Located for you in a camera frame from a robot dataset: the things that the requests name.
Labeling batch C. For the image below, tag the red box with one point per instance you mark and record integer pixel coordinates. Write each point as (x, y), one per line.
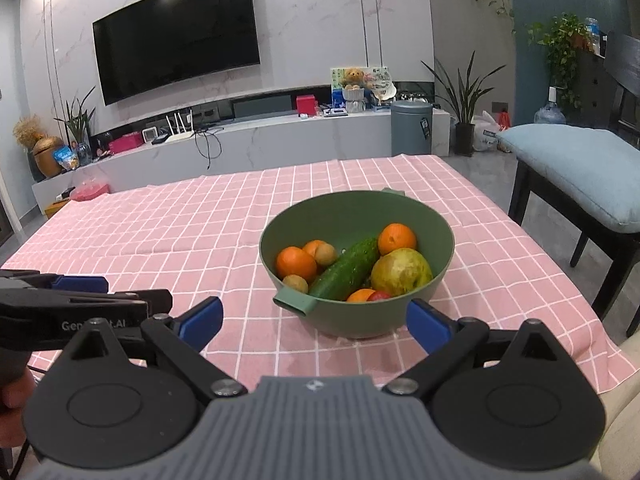
(306, 105)

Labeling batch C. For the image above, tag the white basket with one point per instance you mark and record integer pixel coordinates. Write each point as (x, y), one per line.
(355, 102)

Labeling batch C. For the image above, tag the green bowl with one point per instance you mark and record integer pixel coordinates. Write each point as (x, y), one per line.
(350, 320)

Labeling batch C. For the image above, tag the white marble TV cabinet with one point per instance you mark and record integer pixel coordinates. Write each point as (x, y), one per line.
(300, 135)

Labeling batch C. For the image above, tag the pink box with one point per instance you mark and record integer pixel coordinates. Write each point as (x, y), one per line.
(125, 144)

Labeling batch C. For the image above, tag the beige seat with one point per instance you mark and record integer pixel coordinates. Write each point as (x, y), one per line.
(620, 400)

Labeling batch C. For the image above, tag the dried grass bunch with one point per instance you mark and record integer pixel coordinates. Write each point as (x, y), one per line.
(27, 130)

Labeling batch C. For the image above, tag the pink checked tablecloth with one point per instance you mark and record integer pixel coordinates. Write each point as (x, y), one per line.
(200, 220)

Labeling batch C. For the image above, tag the small red tomato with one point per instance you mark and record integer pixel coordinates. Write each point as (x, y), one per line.
(381, 296)

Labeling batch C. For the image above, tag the white plastic bag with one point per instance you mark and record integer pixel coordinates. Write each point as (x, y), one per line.
(485, 132)

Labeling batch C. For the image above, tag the small white clock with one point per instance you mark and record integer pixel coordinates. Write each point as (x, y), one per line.
(149, 136)

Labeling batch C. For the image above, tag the grey trash can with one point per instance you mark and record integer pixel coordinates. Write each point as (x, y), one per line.
(410, 127)

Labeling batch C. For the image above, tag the stuffed bear toy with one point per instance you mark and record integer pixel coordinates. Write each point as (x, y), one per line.
(352, 77)

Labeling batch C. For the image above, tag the light blue cushion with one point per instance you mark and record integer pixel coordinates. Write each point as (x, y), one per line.
(575, 170)

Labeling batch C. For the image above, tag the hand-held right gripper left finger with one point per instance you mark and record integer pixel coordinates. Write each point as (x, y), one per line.
(202, 320)

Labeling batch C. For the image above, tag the black wooden chair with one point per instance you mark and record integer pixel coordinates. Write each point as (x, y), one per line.
(622, 75)

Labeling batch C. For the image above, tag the golden vase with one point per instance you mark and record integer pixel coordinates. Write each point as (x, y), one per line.
(47, 155)

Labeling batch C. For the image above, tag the small green potted plant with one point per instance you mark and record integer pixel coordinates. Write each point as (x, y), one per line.
(77, 120)

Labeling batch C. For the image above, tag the white router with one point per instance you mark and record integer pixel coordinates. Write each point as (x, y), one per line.
(177, 135)

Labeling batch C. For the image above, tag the yellow-green pear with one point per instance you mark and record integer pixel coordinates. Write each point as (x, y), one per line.
(400, 272)

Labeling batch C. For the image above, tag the leafy green potted plant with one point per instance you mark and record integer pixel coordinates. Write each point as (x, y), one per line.
(565, 55)

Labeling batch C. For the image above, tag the brown longan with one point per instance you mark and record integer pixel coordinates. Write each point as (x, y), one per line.
(327, 253)
(295, 283)

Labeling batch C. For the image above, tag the dark cabinet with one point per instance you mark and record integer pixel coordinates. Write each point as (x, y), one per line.
(595, 90)

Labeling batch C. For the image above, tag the person's left hand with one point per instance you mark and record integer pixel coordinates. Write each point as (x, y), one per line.
(14, 400)

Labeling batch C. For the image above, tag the blue water jug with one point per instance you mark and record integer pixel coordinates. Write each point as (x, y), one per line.
(550, 115)

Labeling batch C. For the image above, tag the green cucumber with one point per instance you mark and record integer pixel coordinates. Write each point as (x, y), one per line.
(345, 270)

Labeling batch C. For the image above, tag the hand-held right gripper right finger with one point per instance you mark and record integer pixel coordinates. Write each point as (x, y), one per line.
(425, 325)

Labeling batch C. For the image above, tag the black television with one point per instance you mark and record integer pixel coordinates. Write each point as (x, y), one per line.
(175, 35)

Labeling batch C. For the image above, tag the printed poster board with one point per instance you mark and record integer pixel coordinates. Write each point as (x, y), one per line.
(377, 77)

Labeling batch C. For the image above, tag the blue snack bag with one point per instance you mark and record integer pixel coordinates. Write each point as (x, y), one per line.
(67, 157)

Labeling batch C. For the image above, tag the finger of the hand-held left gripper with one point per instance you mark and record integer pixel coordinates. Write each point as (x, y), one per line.
(80, 283)
(150, 301)

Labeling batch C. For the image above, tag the orange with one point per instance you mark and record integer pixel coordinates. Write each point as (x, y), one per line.
(312, 247)
(295, 262)
(361, 295)
(396, 238)

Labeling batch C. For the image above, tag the long-leaf potted plant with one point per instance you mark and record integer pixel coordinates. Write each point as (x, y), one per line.
(462, 105)

